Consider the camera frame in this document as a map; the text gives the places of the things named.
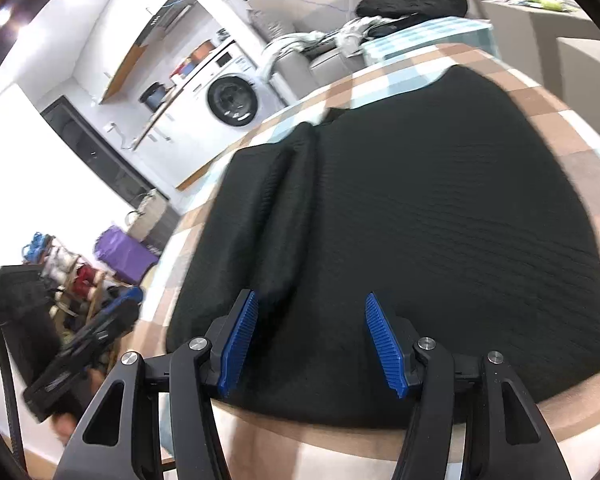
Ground dark glass door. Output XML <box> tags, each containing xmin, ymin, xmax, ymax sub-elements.
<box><xmin>40</xmin><ymin>95</ymin><xmax>181</xmax><ymax>221</ymax></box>

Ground white wall cabinets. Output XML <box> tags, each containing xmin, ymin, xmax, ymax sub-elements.
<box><xmin>97</xmin><ymin>0</ymin><xmax>196</xmax><ymax>106</ymax></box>

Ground black range hood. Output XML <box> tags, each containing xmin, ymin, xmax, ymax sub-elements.
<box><xmin>139</xmin><ymin>0</ymin><xmax>198</xmax><ymax>48</ymax></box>

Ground black cable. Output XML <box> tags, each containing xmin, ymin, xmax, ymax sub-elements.
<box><xmin>0</xmin><ymin>275</ymin><xmax>28</xmax><ymax>476</ymax></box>

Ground grey side cabinet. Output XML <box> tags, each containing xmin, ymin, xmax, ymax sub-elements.
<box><xmin>555</xmin><ymin>35</ymin><xmax>600</xmax><ymax>111</ymax></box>

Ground white washing machine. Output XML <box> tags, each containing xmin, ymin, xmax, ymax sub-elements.
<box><xmin>182</xmin><ymin>42</ymin><xmax>287</xmax><ymax>148</ymax></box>

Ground brown checkered tablecloth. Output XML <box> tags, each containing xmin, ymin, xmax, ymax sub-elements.
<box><xmin>130</xmin><ymin>42</ymin><xmax>600</xmax><ymax>480</ymax></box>

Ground copper pot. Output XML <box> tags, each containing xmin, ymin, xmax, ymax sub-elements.
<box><xmin>190</xmin><ymin>40</ymin><xmax>216</xmax><ymax>63</ymax></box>

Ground beige low cabinet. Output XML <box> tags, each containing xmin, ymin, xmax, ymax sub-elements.
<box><xmin>480</xmin><ymin>0</ymin><xmax>598</xmax><ymax>78</ymax></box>

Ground wooden shoe rack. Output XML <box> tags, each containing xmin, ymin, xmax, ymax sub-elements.
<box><xmin>22</xmin><ymin>232</ymin><xmax>131</xmax><ymax>333</ymax></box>

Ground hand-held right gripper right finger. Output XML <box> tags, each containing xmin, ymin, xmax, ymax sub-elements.
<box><xmin>364</xmin><ymin>292</ymin><xmax>568</xmax><ymax>480</ymax></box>

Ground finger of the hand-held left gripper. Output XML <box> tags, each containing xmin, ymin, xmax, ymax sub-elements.
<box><xmin>82</xmin><ymin>286</ymin><xmax>145</xmax><ymax>348</ymax></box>

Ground pile of light clothes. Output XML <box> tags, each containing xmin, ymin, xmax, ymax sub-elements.
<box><xmin>310</xmin><ymin>16</ymin><xmax>396</xmax><ymax>53</ymax></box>

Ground grey sofa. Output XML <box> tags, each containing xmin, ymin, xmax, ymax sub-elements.
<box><xmin>250</xmin><ymin>0</ymin><xmax>373</xmax><ymax>103</ymax></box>

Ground dark blue pot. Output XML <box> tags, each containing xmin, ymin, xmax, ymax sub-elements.
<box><xmin>140</xmin><ymin>82</ymin><xmax>167</xmax><ymax>110</ymax></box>

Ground woven laundry basket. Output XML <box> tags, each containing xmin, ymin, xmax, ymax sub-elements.
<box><xmin>125</xmin><ymin>190</ymin><xmax>170</xmax><ymax>241</ymax></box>

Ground white garment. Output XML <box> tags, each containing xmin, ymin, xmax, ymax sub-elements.
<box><xmin>260</xmin><ymin>32</ymin><xmax>313</xmax><ymax>81</ymax></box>

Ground teal checkered cloth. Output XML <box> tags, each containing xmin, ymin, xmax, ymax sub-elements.
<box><xmin>362</xmin><ymin>16</ymin><xmax>496</xmax><ymax>68</ymax></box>

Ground person's left hand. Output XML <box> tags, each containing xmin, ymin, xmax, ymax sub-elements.
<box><xmin>50</xmin><ymin>410</ymin><xmax>82</xmax><ymax>445</ymax></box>

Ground black knit garment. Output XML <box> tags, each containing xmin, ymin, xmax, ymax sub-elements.
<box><xmin>165</xmin><ymin>65</ymin><xmax>600</xmax><ymax>426</ymax></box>

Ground purple bag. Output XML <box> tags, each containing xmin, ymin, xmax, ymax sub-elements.
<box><xmin>94</xmin><ymin>226</ymin><xmax>158</xmax><ymax>285</ymax></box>

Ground dark cloth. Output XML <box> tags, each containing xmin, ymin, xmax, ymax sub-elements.
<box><xmin>0</xmin><ymin>264</ymin><xmax>63</xmax><ymax>401</ymax></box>

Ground white wood-edged kitchen counter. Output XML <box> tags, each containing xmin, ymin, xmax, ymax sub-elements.
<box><xmin>130</xmin><ymin>85</ymin><xmax>193</xmax><ymax>153</ymax></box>

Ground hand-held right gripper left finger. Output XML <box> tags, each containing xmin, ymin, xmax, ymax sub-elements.
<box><xmin>55</xmin><ymin>289</ymin><xmax>260</xmax><ymax>480</ymax></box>

